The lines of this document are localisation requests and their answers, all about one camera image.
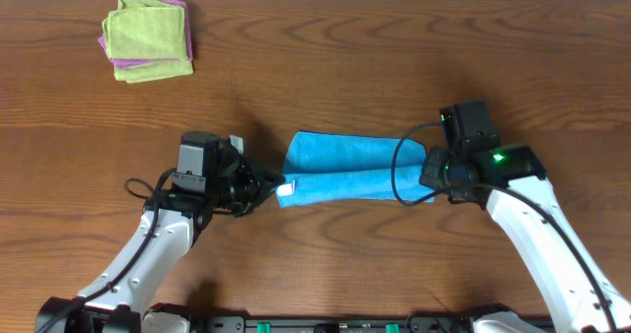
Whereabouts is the blue microfiber cloth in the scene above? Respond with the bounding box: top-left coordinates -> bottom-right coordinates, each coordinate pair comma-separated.
276,131 -> 432,208

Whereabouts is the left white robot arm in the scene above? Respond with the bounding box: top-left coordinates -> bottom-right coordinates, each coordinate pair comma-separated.
35,133 -> 285,332

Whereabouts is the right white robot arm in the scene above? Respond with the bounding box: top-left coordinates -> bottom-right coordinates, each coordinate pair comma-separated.
420,145 -> 630,332

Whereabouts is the bottom green folded cloth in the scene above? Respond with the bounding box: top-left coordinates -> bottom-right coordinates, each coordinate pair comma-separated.
114,60 -> 194,84

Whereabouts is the green folded cloth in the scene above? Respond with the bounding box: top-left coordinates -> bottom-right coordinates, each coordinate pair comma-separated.
114,60 -> 194,84
101,0 -> 187,61

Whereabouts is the purple folded cloth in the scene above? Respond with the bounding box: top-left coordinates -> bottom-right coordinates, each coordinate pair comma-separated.
97,0 -> 194,70

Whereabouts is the top green folded cloth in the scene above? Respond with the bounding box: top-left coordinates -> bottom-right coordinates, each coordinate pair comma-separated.
101,0 -> 187,61

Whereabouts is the right black camera cable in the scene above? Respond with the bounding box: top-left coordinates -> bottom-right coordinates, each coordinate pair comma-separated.
390,120 -> 617,333

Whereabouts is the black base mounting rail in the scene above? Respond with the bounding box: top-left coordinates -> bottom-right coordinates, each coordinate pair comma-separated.
147,314 -> 494,333

